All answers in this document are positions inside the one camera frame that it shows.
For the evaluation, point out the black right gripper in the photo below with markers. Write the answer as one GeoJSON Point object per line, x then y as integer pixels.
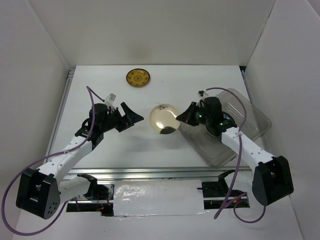
{"type": "Point", "coordinates": [188, 116]}

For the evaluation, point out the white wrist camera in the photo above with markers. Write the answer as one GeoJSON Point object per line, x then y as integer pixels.
{"type": "Point", "coordinates": [110, 99]}
{"type": "Point", "coordinates": [202, 94]}

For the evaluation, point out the cream plate with dark patch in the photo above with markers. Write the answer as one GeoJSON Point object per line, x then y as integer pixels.
{"type": "Point", "coordinates": [162, 119]}

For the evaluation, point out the yellow patterned plate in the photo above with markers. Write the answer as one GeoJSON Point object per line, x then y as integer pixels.
{"type": "Point", "coordinates": [138, 77]}

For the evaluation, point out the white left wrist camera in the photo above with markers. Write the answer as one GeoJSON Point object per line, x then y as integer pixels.
{"type": "Point", "coordinates": [110, 99]}

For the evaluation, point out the clear plastic bin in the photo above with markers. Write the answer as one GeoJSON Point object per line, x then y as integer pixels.
{"type": "Point", "coordinates": [211, 150]}

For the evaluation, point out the white front cover panel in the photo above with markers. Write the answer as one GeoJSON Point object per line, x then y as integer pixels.
{"type": "Point", "coordinates": [158, 198]}

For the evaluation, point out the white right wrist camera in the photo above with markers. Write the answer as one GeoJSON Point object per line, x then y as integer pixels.
{"type": "Point", "coordinates": [202, 94]}

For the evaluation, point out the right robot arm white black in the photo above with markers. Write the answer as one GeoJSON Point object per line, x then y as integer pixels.
{"type": "Point", "coordinates": [272, 179]}

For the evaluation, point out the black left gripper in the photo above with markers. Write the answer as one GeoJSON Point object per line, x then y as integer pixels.
{"type": "Point", "coordinates": [129, 117]}

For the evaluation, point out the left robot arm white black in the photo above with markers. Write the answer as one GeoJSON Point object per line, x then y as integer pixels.
{"type": "Point", "coordinates": [42, 190]}

